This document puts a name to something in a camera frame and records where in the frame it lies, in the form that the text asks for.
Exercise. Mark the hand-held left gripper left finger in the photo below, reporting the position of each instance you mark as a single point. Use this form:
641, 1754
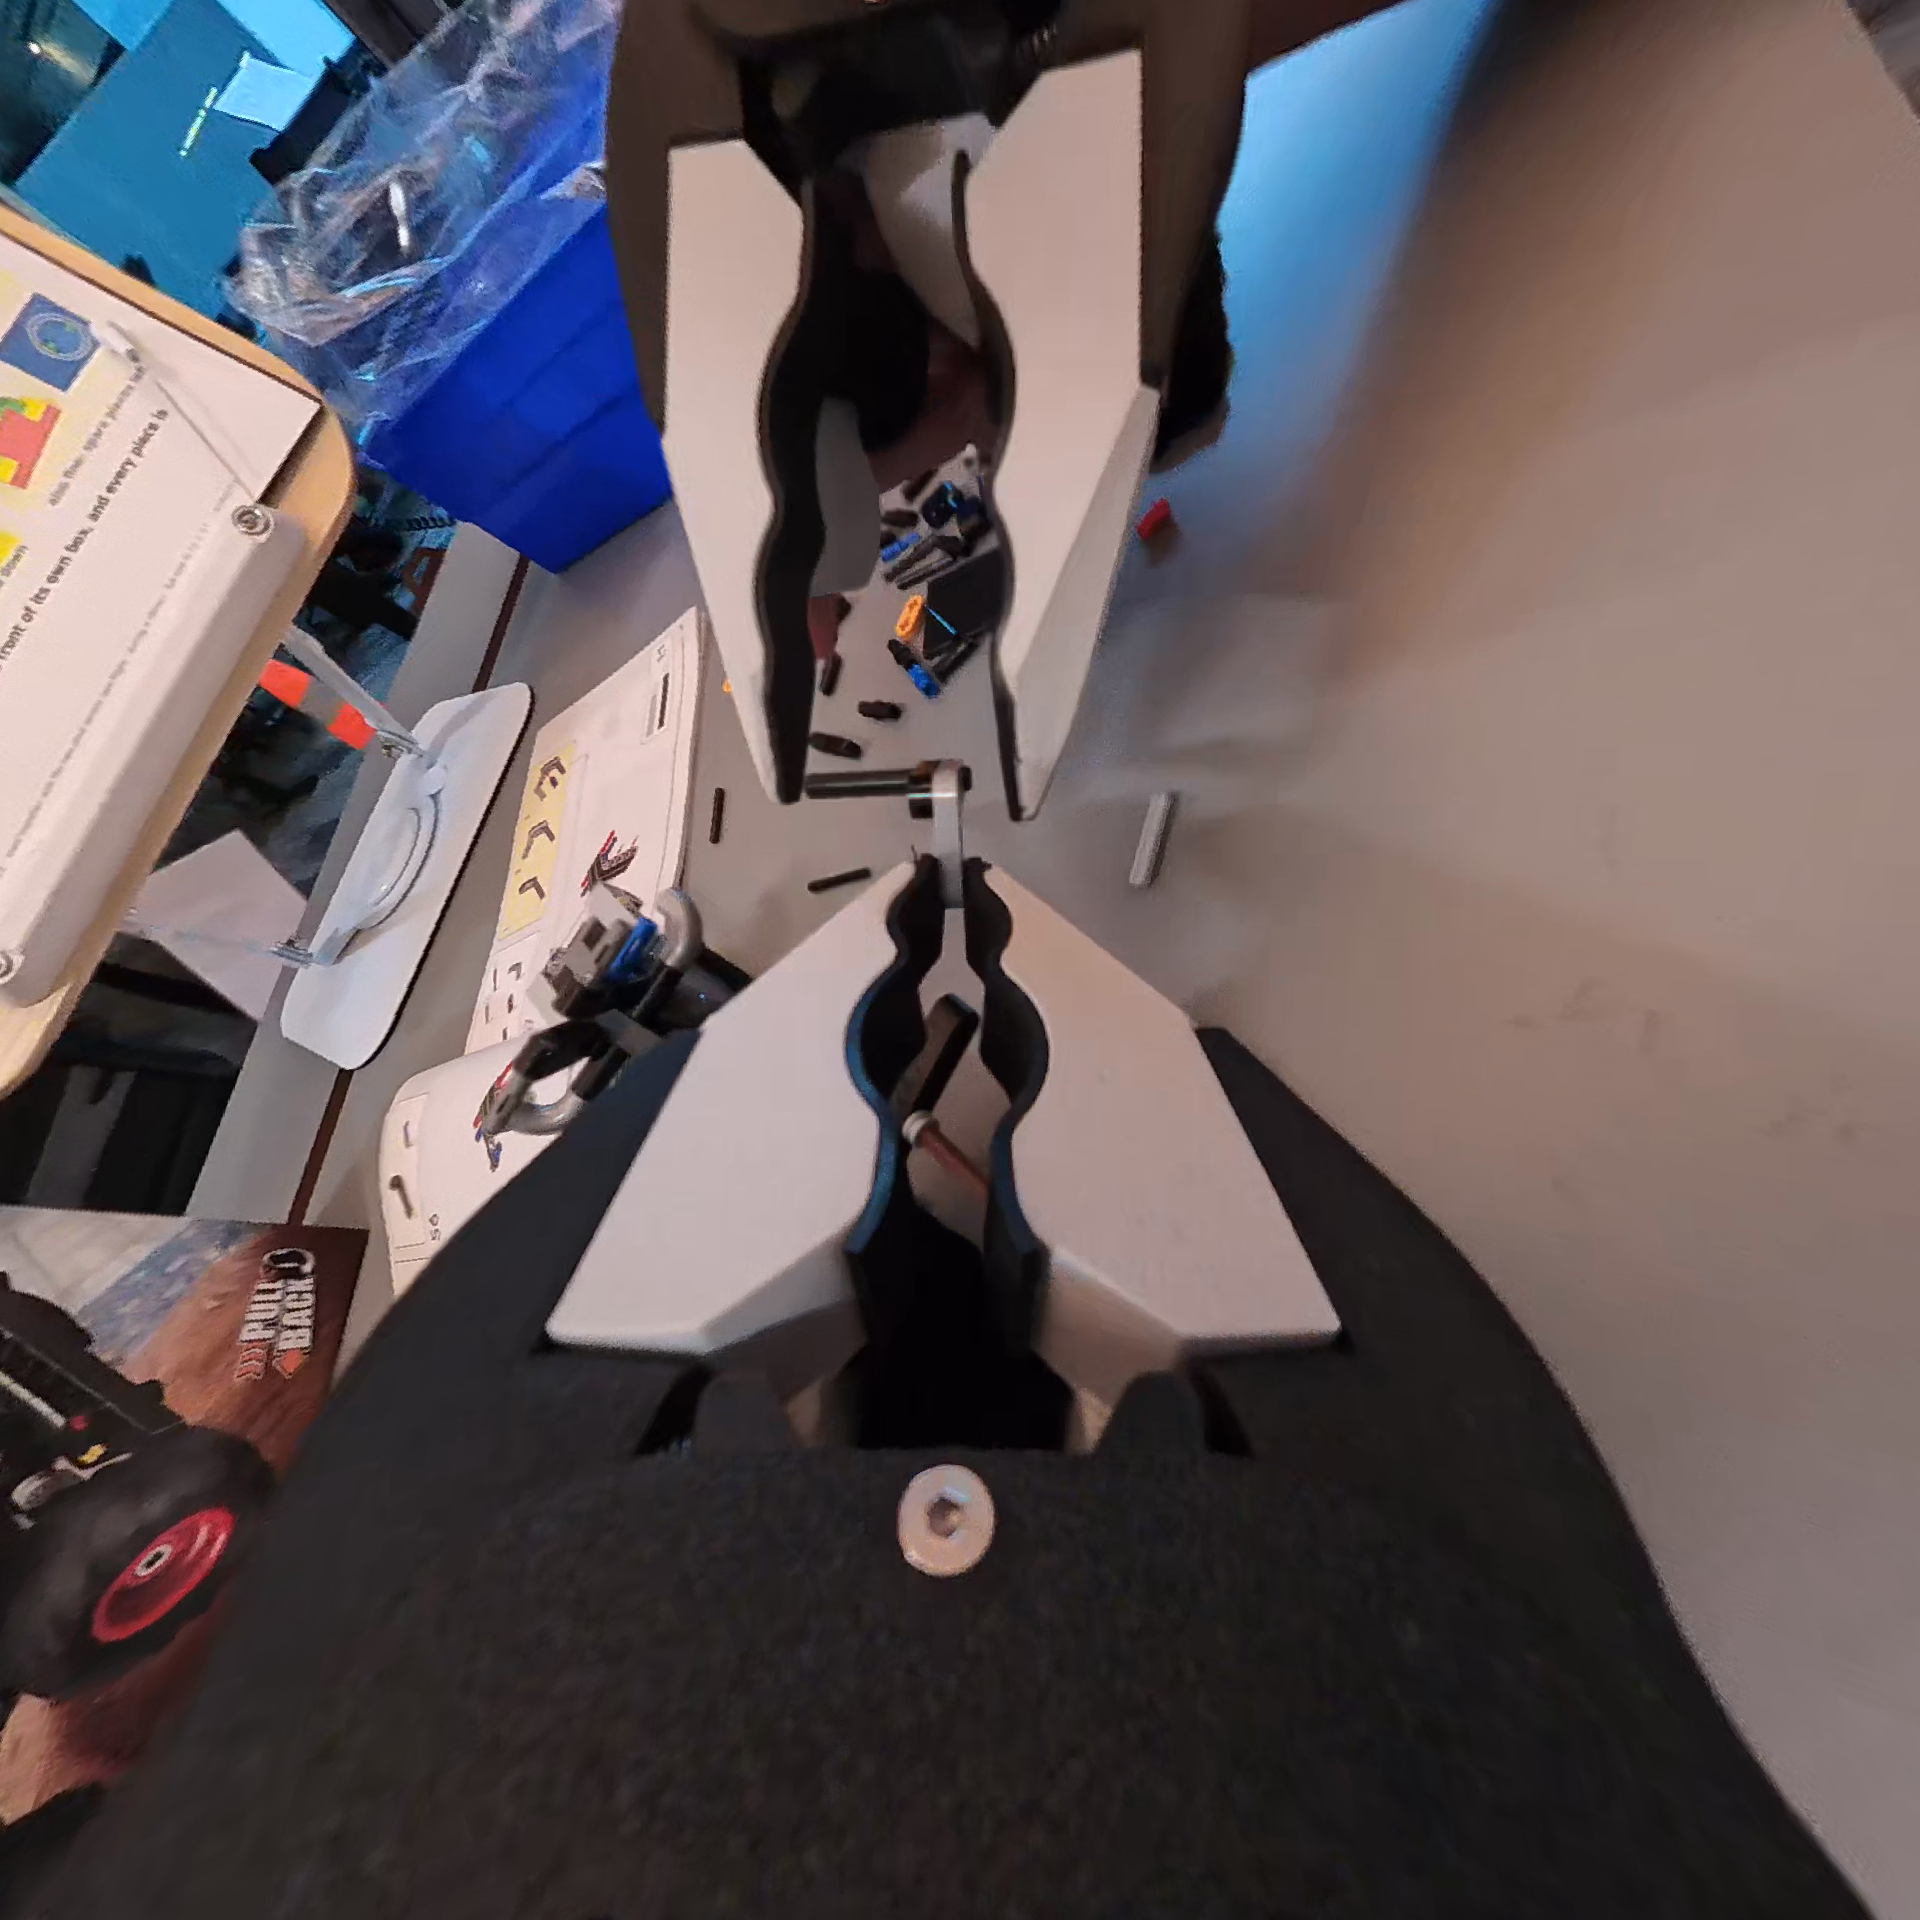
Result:
721, 1201

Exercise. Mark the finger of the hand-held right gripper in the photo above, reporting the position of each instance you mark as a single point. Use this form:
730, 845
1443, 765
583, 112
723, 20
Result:
721, 376
1073, 376

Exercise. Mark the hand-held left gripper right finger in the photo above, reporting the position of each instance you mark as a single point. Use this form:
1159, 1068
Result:
1171, 1201

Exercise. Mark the pile of small toy pins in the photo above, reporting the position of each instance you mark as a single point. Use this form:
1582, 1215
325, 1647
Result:
931, 557

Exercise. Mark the short black toy axle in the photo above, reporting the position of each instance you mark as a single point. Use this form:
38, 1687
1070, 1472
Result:
841, 880

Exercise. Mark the light grey L-shaped toy beam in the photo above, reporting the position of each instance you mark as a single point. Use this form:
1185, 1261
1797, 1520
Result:
946, 840

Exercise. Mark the thin black toy axle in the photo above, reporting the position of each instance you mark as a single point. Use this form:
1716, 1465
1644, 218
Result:
863, 782

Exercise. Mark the monster truck toy set box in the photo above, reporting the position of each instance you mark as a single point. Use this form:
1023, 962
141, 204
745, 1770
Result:
149, 1424

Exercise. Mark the blue plastic bin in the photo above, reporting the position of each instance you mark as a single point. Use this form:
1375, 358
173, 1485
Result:
540, 434

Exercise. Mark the clear plastic bag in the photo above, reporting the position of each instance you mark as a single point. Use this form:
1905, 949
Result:
436, 181

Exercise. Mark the dark grey toy panel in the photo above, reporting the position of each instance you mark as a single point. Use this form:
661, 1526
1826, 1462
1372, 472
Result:
969, 599

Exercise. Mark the toy chassis with grey motor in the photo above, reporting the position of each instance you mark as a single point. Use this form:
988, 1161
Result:
629, 961

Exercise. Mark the light grey toy axle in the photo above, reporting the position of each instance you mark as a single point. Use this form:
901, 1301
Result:
1154, 840

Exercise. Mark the building instruction booklet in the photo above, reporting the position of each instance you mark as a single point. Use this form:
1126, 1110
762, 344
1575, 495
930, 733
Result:
629, 751

